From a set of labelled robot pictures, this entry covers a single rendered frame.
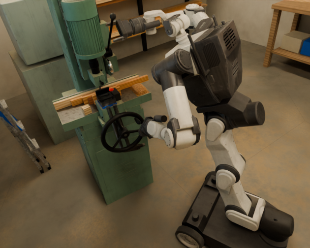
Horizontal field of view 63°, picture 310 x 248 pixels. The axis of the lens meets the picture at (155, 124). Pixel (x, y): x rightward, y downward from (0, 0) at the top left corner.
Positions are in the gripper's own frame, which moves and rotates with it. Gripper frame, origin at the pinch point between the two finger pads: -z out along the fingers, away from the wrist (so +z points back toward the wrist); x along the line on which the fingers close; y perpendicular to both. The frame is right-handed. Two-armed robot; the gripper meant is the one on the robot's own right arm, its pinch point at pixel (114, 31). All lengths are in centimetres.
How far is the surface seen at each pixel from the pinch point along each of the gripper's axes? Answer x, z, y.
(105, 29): -15.9, 2.8, 21.0
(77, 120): 34, -36, 27
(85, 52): 3.6, -18.6, 7.0
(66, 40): -15.8, -23.2, 22.6
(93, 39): 0.6, -12.5, 1.5
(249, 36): -51, 299, 206
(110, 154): 58, -22, 55
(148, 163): 75, 5, 75
